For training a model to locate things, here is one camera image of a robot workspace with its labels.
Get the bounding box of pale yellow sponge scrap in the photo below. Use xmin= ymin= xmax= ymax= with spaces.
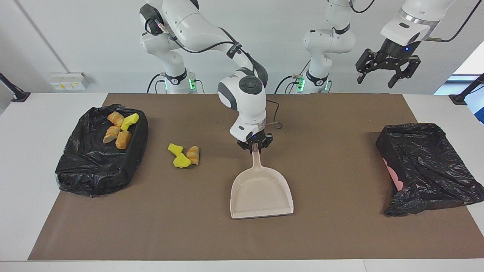
xmin=103 ymin=125 xmax=121 ymax=144

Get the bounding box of black left base cable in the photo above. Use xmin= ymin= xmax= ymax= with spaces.
xmin=274 ymin=74 xmax=307 ymax=94

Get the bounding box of beige plastic dustpan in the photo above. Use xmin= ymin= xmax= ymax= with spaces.
xmin=230 ymin=144 xmax=294 ymax=219

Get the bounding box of black clamp mount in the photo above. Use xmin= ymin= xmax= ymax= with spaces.
xmin=0 ymin=72 xmax=31 ymax=103
xmin=449 ymin=74 xmax=484 ymax=105

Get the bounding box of black plastic trash bag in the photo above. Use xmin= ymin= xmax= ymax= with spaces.
xmin=375 ymin=123 xmax=484 ymax=217

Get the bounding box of orange striped toy croissant piece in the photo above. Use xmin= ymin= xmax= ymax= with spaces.
xmin=107 ymin=111 xmax=125 ymax=126

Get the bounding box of left black bag bin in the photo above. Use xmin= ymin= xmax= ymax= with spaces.
xmin=55 ymin=105 xmax=149 ymax=198

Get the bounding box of pink plastic bin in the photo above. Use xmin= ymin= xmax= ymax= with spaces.
xmin=383 ymin=158 xmax=403 ymax=192

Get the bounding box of bright window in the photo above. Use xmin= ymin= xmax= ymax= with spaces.
xmin=434 ymin=40 xmax=484 ymax=125

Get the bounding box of black right base cable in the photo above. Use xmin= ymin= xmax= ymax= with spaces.
xmin=147 ymin=73 xmax=167 ymax=94

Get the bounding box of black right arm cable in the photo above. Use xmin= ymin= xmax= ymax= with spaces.
xmin=145 ymin=17 xmax=284 ymax=129

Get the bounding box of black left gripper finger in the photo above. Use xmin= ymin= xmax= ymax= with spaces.
xmin=355 ymin=48 xmax=379 ymax=84
xmin=386 ymin=56 xmax=421 ymax=89

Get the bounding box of black base cable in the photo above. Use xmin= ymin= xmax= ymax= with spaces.
xmin=274 ymin=74 xmax=307 ymax=94
xmin=147 ymin=73 xmax=167 ymax=94

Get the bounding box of green yellow sponge piece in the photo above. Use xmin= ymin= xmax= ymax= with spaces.
xmin=121 ymin=113 xmax=140 ymax=131

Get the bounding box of brown oval toy bread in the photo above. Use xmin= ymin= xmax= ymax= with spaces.
xmin=115 ymin=130 xmax=132 ymax=150

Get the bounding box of brown paper table mat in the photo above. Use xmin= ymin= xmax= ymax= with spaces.
xmin=28 ymin=93 xmax=484 ymax=261

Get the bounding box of chunky yellow sponge piece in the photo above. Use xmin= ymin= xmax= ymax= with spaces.
xmin=173 ymin=153 xmax=192 ymax=168

